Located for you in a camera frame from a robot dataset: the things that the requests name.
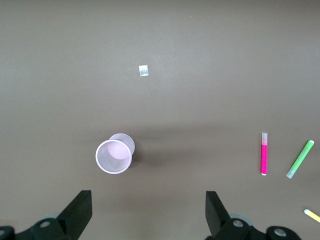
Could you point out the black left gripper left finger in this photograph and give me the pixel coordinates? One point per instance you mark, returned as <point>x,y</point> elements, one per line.
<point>77,212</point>

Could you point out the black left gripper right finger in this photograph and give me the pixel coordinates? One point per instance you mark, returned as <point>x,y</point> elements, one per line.
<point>215,212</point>

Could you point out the pink plastic cup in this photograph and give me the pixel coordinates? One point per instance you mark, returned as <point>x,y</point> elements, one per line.
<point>113,161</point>

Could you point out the small clear tape piece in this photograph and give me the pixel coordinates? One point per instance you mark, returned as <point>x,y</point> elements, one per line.
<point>143,71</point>

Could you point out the pink marker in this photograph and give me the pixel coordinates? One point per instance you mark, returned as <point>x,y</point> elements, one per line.
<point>264,157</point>

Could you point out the green marker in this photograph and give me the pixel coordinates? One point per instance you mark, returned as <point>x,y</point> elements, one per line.
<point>300,159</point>

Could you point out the yellow marker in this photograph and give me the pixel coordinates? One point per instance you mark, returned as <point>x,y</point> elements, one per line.
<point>313,215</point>

